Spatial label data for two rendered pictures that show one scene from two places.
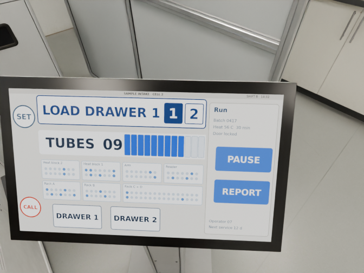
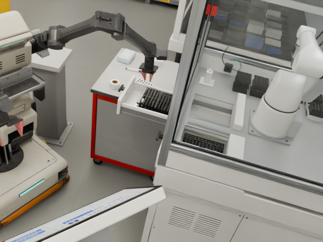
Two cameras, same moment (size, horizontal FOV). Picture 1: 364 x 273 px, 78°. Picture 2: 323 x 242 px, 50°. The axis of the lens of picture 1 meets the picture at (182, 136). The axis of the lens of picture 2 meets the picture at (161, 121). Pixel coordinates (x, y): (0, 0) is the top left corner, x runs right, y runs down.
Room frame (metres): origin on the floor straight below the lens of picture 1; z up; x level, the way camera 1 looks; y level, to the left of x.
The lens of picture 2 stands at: (0.86, -0.27, 2.14)
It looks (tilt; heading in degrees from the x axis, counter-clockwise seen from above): 40 degrees down; 135
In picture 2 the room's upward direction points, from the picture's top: 12 degrees clockwise
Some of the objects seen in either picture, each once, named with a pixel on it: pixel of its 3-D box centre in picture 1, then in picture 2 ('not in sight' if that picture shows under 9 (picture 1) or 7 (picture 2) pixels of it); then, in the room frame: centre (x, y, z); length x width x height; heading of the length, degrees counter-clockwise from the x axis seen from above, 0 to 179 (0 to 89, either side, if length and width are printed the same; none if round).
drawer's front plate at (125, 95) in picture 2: not in sight; (126, 93); (-0.51, 0.77, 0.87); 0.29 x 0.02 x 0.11; 128
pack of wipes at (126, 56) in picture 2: not in sight; (126, 55); (-1.01, 1.11, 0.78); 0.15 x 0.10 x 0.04; 124
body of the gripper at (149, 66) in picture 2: not in sight; (149, 64); (-0.47, 0.88, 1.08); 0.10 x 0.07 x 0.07; 35
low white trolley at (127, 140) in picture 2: not in sight; (139, 116); (-0.75, 1.11, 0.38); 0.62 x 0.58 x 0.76; 128
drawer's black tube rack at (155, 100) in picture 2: not in sight; (157, 103); (-0.35, 0.89, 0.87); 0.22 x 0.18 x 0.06; 38
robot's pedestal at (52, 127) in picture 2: not in sight; (49, 96); (-1.28, 0.61, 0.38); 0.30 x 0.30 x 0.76; 44
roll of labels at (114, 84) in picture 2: not in sight; (114, 84); (-0.74, 0.84, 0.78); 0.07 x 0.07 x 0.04
